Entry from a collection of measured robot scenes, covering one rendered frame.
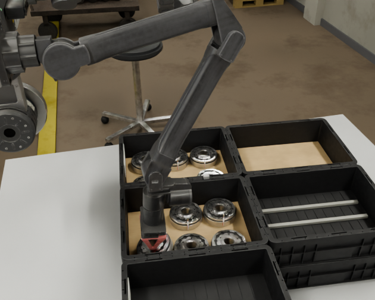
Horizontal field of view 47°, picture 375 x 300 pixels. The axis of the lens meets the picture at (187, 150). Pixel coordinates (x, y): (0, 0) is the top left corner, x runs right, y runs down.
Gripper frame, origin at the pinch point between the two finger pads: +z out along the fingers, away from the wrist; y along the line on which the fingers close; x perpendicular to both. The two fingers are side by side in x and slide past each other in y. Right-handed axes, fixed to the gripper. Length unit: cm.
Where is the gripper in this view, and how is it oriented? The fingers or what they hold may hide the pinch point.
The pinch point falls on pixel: (152, 241)
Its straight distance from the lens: 127.7
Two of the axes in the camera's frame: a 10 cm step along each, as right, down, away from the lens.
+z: -0.7, 8.0, 5.9
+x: -9.9, 0.3, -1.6
